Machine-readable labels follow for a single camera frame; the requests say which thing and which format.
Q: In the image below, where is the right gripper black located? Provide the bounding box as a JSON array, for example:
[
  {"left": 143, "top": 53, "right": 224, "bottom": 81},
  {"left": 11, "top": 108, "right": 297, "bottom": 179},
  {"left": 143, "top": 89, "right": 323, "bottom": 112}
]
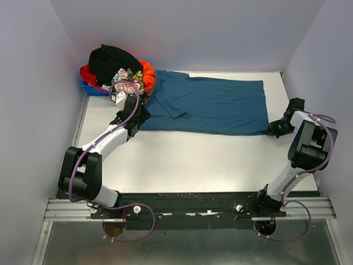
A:
[{"left": 265, "top": 120, "right": 295, "bottom": 139}]

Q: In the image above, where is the teal blue t shirt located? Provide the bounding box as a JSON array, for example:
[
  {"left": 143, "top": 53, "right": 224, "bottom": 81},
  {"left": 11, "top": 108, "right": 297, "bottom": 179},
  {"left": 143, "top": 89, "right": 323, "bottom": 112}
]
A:
[{"left": 140, "top": 70, "right": 269, "bottom": 136}]

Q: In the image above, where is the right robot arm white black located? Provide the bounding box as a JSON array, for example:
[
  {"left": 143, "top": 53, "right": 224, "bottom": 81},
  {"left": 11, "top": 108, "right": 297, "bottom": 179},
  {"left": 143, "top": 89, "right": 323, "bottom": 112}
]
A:
[{"left": 253, "top": 98, "right": 338, "bottom": 216}]

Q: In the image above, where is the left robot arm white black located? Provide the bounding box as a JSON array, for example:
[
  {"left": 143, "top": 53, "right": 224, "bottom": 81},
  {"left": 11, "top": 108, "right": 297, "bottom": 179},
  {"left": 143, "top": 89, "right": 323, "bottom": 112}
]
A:
[{"left": 58, "top": 93, "right": 151, "bottom": 218}]

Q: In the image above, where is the orange t shirt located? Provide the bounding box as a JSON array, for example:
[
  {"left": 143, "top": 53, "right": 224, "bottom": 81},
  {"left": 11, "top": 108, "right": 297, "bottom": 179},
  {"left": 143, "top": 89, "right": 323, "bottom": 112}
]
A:
[{"left": 79, "top": 60, "right": 156, "bottom": 101}]

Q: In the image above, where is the blue plastic bin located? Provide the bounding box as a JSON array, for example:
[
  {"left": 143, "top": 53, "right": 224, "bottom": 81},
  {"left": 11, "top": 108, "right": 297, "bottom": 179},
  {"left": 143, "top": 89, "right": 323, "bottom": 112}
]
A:
[{"left": 80, "top": 57, "right": 152, "bottom": 97}]

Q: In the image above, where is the black floral t shirt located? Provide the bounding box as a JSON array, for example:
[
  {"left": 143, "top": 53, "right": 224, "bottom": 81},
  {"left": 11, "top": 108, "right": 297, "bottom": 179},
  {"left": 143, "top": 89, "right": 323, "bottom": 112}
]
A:
[{"left": 87, "top": 44, "right": 147, "bottom": 96}]

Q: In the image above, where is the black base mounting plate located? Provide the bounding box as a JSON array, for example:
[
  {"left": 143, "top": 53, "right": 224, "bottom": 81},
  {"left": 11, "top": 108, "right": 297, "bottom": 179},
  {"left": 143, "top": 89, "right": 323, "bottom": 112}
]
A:
[{"left": 90, "top": 190, "right": 320, "bottom": 231}]

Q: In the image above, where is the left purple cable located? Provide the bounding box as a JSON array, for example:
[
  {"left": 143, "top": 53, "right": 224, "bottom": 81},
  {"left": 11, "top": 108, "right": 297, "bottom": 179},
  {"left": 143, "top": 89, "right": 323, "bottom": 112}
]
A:
[{"left": 67, "top": 80, "right": 157, "bottom": 243}]

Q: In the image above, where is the purple cable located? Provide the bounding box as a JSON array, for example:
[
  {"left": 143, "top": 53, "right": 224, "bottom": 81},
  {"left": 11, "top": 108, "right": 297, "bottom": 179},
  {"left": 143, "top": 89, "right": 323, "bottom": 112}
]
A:
[
  {"left": 67, "top": 80, "right": 157, "bottom": 243},
  {"left": 253, "top": 113, "right": 337, "bottom": 243}
]

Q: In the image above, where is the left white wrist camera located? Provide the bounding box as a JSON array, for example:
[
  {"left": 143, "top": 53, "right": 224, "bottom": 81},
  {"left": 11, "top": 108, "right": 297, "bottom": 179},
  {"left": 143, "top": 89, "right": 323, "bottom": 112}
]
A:
[{"left": 112, "top": 91, "right": 127, "bottom": 111}]

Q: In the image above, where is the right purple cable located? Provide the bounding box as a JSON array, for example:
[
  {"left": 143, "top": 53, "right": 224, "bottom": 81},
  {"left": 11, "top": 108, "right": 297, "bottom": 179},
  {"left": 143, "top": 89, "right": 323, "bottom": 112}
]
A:
[{"left": 253, "top": 113, "right": 337, "bottom": 243}]

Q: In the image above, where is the aluminium extrusion rail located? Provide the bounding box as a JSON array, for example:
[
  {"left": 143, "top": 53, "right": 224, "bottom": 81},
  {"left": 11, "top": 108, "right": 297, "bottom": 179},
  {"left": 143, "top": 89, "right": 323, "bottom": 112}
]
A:
[{"left": 44, "top": 197, "right": 336, "bottom": 222}]

